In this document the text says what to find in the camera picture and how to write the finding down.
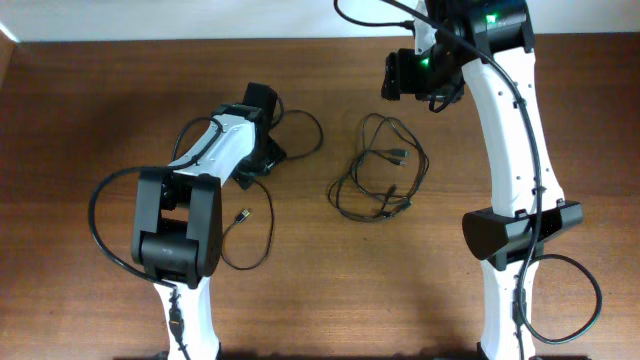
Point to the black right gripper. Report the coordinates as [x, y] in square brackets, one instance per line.
[400, 79]

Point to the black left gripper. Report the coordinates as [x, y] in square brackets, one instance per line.
[272, 151]

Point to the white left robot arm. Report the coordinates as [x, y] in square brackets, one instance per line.
[178, 228]

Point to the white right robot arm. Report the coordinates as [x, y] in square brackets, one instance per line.
[486, 48]

